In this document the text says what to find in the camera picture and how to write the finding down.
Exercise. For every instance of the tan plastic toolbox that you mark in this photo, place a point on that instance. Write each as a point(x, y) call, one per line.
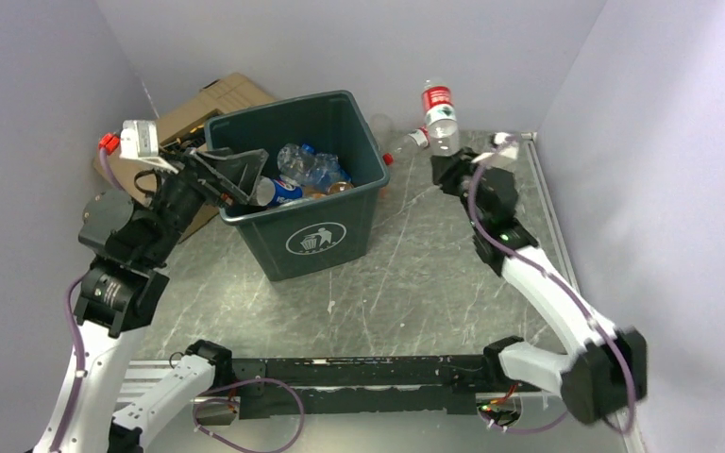
point(181, 128)

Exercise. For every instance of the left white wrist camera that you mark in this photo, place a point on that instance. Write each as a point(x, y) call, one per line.
point(139, 142)

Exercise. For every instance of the dark green plastic bin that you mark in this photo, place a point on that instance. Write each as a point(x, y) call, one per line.
point(310, 236)

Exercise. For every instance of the aluminium frame rail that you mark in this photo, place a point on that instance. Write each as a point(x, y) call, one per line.
point(557, 238)

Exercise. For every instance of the orange juice bottle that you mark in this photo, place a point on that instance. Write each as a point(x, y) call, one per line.
point(340, 187)

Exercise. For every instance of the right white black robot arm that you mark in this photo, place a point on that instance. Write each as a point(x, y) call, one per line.
point(603, 369)

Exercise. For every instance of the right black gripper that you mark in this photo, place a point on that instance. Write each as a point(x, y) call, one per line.
point(446, 171)

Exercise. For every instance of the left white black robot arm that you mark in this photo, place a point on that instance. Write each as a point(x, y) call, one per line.
point(111, 306)

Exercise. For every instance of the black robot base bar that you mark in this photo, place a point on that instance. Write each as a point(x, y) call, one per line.
point(452, 384)

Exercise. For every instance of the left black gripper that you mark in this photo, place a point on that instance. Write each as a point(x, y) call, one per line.
point(226, 172)

